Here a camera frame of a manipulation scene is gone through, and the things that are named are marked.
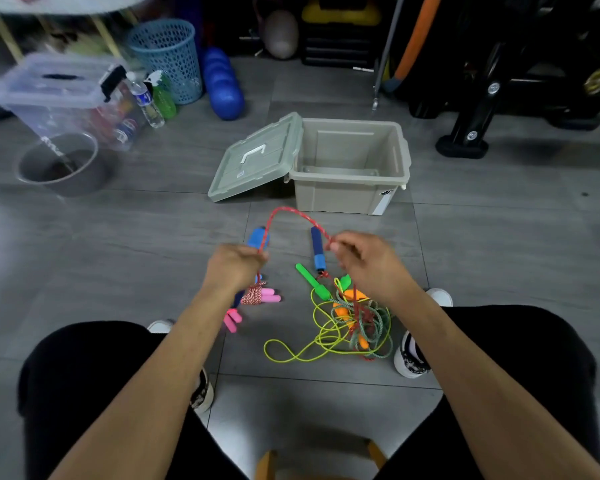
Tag grey plastic storage box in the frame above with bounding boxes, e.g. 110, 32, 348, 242
285, 118, 412, 216

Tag navy foam-handled red jump rope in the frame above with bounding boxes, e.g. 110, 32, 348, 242
232, 206, 381, 361

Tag green spray bottle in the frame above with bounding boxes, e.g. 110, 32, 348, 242
145, 69, 178, 119

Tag person's right leg black trousers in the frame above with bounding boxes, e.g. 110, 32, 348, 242
375, 304, 600, 480

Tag clear plastic lidded bin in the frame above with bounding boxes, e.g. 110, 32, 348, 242
0, 52, 149, 153

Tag grey metal bowl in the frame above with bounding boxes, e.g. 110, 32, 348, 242
13, 132, 116, 198

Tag white shoe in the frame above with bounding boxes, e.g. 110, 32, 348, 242
393, 288, 454, 379
146, 319, 215, 415

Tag black dumbbell rack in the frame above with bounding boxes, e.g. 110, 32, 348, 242
405, 0, 600, 159

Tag light blue mesh basket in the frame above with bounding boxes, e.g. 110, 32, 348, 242
126, 18, 203, 105

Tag person's left leg black trousers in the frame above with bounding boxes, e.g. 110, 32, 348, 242
17, 321, 251, 480

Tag person's left hand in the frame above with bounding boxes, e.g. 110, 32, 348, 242
199, 243, 270, 301

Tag white left shoe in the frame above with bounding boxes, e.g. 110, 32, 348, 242
146, 319, 215, 415

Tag person's left forearm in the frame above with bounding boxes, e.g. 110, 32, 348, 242
49, 289, 233, 480

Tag pink-handled red-white braided rope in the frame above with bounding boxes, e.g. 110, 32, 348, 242
239, 282, 283, 305

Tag white right shoe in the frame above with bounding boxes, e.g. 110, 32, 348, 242
393, 288, 454, 379

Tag person's right forearm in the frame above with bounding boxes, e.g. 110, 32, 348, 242
395, 292, 600, 480

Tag person's right hand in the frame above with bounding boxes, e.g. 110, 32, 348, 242
326, 230, 423, 309

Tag wooden stool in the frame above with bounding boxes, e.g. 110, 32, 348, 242
255, 439, 389, 480

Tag pile of colourful jump ropes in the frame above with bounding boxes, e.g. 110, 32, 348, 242
263, 263, 395, 364

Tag person's leg black trousers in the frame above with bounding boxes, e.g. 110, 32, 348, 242
375, 304, 600, 480
17, 321, 251, 480

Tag beige exercise ball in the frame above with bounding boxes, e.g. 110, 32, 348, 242
262, 9, 300, 61

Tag clear water bottle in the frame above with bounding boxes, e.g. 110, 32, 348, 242
125, 71, 166, 129

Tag grey-green box lid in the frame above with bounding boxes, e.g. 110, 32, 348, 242
207, 112, 305, 203

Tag orange and green foam stick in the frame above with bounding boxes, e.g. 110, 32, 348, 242
382, 0, 443, 93

